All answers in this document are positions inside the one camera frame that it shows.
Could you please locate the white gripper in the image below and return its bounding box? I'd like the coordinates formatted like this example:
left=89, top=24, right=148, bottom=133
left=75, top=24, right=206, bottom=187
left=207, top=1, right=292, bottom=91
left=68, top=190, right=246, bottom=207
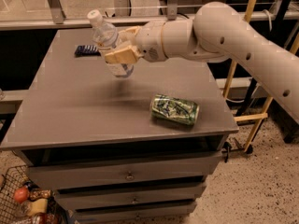
left=105, top=21, right=165, bottom=63

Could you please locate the blue label plastic bottle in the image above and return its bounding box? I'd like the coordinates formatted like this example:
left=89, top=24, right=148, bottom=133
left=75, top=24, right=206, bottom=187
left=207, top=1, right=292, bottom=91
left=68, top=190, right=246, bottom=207
left=87, top=9, right=134, bottom=78

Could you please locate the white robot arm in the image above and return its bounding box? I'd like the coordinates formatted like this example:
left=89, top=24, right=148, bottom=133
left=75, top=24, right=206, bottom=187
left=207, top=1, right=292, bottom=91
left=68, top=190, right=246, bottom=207
left=105, top=2, right=299, bottom=121

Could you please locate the green crushed soda can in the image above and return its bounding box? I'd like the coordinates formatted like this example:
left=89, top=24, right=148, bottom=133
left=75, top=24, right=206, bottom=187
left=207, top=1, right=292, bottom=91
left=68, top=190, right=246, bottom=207
left=149, top=94, right=200, bottom=126

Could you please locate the metal railing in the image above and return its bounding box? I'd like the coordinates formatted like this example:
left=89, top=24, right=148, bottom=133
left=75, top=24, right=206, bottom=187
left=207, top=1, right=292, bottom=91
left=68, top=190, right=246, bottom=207
left=0, top=0, right=299, bottom=31

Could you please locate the grey drawer cabinet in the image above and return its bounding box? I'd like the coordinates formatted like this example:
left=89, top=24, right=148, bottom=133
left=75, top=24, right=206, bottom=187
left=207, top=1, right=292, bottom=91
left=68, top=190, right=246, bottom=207
left=2, top=29, right=237, bottom=224

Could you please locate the red round fruit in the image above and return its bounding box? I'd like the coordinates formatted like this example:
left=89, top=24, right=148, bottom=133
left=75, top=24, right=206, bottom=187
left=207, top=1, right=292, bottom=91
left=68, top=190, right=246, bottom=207
left=13, top=187, right=29, bottom=203

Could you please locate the yellow item in basket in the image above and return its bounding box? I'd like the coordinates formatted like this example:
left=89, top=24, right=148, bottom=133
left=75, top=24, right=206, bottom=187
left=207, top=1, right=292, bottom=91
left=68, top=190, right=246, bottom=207
left=27, top=199, right=48, bottom=217

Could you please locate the yellow wooden ladder frame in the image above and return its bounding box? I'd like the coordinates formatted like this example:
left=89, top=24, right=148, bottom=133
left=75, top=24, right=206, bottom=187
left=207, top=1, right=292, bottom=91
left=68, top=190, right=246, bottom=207
left=222, top=0, right=291, bottom=154

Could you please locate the wire basket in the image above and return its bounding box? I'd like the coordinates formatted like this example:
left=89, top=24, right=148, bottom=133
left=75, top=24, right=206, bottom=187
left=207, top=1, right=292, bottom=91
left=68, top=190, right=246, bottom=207
left=0, top=165, right=68, bottom=224

